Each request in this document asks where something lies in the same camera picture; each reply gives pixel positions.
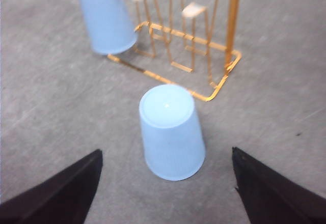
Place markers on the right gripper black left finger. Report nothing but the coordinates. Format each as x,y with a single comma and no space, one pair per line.
64,199

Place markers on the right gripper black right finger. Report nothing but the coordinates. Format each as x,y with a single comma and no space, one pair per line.
270,199

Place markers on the blue plastic cup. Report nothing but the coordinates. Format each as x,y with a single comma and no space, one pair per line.
110,26
173,140

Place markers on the gold wire cup rack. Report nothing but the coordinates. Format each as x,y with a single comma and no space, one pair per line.
188,43

